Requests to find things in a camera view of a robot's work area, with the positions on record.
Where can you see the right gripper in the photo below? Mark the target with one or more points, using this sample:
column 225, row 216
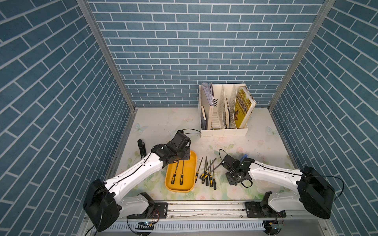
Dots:
column 230, row 181

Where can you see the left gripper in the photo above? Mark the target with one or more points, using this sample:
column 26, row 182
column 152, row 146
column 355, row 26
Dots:
column 187, row 155

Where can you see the file tool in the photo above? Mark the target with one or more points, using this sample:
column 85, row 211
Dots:
column 213, row 175
column 206, row 179
column 203, row 175
column 198, row 168
column 210, row 174
column 182, row 174

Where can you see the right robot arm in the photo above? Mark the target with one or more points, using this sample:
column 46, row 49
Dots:
column 308, row 190

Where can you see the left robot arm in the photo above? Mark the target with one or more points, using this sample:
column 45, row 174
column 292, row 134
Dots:
column 106, row 201

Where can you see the yellow plastic storage box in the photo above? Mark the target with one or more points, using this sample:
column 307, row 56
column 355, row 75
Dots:
column 189, row 175

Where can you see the white file organizer rack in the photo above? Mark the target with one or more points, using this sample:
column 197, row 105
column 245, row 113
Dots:
column 220, row 117

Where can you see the black stapler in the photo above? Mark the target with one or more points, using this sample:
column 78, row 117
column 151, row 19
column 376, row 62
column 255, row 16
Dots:
column 142, row 149

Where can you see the black book in rack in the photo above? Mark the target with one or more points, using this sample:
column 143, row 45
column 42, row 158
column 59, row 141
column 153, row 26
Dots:
column 203, row 119

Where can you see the purple patterned papers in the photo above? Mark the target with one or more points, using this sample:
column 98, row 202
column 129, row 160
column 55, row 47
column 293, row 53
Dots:
column 207, row 89

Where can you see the yellow book in rack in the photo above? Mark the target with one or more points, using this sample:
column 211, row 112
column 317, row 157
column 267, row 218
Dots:
column 244, row 105

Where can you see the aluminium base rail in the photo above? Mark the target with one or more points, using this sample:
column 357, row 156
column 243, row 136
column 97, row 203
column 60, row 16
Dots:
column 219, row 216

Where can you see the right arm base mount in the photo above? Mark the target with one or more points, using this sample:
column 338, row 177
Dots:
column 274, row 205

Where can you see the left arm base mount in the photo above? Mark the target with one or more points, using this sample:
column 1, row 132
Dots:
column 142, row 206

